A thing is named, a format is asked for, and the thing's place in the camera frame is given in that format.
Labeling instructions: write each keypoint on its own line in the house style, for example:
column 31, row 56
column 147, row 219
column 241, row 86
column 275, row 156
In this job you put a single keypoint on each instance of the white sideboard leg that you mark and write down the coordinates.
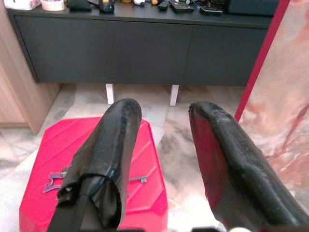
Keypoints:
column 174, row 95
column 110, row 93

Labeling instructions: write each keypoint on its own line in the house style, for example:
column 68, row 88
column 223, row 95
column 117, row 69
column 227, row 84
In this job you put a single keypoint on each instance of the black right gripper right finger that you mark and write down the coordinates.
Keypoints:
column 241, row 169

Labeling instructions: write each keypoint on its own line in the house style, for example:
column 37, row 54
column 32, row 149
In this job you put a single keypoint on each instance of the small black box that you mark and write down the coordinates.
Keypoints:
column 79, row 6

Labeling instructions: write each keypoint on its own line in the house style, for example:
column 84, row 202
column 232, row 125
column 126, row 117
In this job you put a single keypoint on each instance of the marble pattern table top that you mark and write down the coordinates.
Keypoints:
column 285, row 84

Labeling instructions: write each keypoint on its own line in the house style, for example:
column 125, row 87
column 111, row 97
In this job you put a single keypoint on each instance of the light wooden cabinet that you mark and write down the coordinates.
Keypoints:
column 24, row 84

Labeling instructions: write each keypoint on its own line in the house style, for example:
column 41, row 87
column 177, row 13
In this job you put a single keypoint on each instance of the pink white tissue box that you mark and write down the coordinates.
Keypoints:
column 21, row 4

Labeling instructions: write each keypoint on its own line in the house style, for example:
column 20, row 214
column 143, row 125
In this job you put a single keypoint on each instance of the black low sideboard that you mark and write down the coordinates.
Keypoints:
column 135, row 50

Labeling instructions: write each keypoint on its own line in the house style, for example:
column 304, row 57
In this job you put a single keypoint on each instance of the small black white figure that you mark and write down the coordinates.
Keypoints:
column 139, row 2

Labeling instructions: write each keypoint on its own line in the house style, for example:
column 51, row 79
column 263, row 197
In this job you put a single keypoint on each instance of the red plastic stool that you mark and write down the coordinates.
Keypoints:
column 147, row 166

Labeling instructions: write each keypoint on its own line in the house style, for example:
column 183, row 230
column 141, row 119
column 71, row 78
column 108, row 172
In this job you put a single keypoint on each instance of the white tape roll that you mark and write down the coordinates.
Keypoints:
column 52, row 5

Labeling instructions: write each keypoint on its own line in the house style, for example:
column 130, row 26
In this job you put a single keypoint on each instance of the keys bunch with purple clip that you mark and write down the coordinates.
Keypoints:
column 142, row 179

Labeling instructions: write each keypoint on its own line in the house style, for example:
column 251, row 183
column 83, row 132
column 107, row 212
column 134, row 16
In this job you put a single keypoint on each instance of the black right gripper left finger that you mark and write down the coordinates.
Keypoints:
column 108, row 149

